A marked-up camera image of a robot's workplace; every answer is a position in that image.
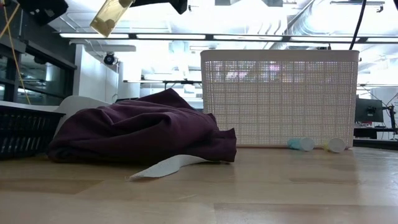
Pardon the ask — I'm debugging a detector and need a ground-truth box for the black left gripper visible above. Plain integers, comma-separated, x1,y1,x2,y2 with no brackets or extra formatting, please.
16,0,70,26

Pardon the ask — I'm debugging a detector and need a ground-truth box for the amber pill bottle white cap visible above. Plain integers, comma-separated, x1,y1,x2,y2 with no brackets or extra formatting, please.
89,0,135,38

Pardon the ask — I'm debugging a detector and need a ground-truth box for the dark purple cloth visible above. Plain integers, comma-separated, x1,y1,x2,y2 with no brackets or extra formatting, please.
47,88,238,165

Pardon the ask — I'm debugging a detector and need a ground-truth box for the orange vial white cap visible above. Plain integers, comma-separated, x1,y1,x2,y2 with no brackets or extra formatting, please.
323,137,346,154

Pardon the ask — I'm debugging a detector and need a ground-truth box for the small white plastic bin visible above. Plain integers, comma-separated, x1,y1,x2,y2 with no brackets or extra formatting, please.
53,95,113,138

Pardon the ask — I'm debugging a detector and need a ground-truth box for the large white perforated basket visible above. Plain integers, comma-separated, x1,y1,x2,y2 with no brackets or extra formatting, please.
200,49,360,149

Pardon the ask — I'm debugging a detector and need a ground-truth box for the white paper tag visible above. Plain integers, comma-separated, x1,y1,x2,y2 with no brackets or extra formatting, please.
125,154,220,182

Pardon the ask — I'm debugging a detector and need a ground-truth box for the black computer monitor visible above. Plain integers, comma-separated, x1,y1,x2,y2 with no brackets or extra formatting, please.
354,98,385,124

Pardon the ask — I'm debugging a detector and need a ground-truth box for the yellow extension cable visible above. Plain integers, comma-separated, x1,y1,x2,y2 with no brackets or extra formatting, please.
0,0,32,106

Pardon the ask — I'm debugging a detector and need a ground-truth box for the round black ceiling camera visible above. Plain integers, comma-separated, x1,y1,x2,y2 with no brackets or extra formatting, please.
103,52,116,66

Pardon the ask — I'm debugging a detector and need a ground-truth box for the black hanging cable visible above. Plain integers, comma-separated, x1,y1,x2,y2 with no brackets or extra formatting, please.
348,0,368,50

